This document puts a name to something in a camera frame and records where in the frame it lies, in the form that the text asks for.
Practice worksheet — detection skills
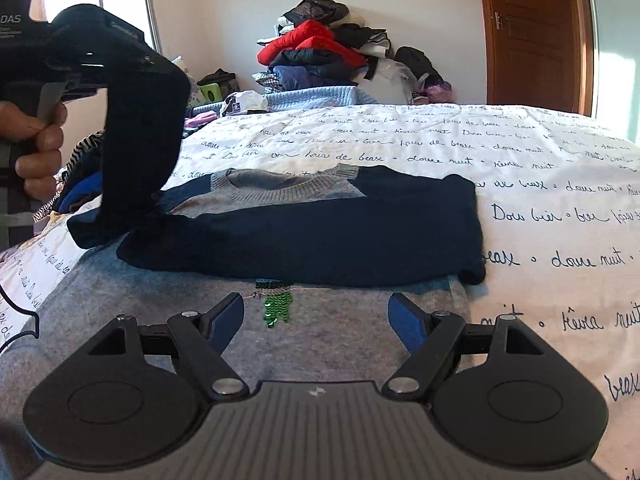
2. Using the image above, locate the grey and navy sweater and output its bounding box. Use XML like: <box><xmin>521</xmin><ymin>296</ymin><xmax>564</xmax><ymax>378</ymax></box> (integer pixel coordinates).
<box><xmin>1</xmin><ymin>165</ymin><xmax>485</xmax><ymax>479</ymax></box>

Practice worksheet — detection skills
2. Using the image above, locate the pile of unfolded small clothes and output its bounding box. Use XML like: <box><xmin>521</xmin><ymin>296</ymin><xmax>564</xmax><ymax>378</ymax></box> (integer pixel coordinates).
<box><xmin>34</xmin><ymin>131</ymin><xmax>104</xmax><ymax>222</ymax></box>

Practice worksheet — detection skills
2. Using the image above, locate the pile of clothes on chair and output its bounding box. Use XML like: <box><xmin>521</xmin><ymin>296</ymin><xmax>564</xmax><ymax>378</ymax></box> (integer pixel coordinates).
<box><xmin>253</xmin><ymin>0</ymin><xmax>454</xmax><ymax>105</ymax></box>

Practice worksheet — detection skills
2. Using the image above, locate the wooden bedroom door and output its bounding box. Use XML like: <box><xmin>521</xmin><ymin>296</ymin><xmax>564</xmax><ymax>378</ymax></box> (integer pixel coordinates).
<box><xmin>482</xmin><ymin>0</ymin><xmax>594</xmax><ymax>116</ymax></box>

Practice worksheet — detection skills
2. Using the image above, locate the person's left hand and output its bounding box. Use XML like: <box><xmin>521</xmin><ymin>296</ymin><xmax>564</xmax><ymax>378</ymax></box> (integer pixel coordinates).
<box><xmin>1</xmin><ymin>102</ymin><xmax>67</xmax><ymax>202</ymax></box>

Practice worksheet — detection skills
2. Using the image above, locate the black bag near stool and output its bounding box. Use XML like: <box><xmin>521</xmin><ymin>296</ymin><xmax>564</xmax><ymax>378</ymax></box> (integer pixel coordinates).
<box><xmin>198</xmin><ymin>68</ymin><xmax>240</xmax><ymax>99</ymax></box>

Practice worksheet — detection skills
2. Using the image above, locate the white plastic bag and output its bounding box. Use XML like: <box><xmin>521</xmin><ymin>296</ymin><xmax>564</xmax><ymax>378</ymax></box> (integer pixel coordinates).
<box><xmin>220</xmin><ymin>90</ymin><xmax>269</xmax><ymax>117</ymax></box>

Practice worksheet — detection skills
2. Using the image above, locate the white script-print bedspread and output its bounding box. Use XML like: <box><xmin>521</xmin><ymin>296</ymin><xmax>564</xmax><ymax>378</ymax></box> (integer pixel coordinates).
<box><xmin>1</xmin><ymin>105</ymin><xmax>639</xmax><ymax>479</ymax></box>

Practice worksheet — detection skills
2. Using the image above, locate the light blue quilted blanket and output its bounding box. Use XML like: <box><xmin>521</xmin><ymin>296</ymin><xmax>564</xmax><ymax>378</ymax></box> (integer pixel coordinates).
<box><xmin>191</xmin><ymin>84</ymin><xmax>378</xmax><ymax>117</ymax></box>

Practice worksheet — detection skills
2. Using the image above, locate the window with metal frame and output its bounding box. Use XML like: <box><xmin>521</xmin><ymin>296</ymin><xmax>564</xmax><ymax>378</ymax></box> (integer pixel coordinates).
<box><xmin>30</xmin><ymin>0</ymin><xmax>163</xmax><ymax>57</ymax></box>

